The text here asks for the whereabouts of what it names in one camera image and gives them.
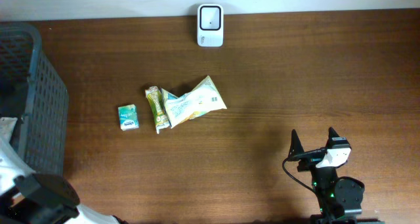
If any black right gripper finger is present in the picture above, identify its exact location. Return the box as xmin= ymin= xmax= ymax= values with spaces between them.
xmin=328 ymin=127 xmax=340 ymax=139
xmin=287 ymin=129 xmax=305 ymax=161

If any large yellow white snack bag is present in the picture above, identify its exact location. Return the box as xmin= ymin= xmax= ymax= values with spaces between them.
xmin=161 ymin=76 xmax=227 ymax=129

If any green yellow snack bar wrapper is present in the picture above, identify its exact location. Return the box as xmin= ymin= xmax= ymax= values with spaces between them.
xmin=145 ymin=86 xmax=171 ymax=134

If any teal tissue pack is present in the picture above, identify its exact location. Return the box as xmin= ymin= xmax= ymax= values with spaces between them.
xmin=117 ymin=104 xmax=140 ymax=131

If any white cosmetic tube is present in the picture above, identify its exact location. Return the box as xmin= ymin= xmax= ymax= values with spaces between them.
xmin=0 ymin=117 xmax=18 ymax=142

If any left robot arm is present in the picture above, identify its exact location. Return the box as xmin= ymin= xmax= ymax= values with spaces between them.
xmin=1 ymin=139 xmax=126 ymax=224

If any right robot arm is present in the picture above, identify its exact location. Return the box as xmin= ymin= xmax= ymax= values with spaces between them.
xmin=282 ymin=127 xmax=381 ymax=224

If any white barcode scanner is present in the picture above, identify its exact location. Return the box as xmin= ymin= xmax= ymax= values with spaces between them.
xmin=197 ymin=4 xmax=224 ymax=47

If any grey plastic mesh basket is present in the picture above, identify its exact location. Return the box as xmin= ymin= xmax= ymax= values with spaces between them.
xmin=1 ymin=23 xmax=69 ymax=175

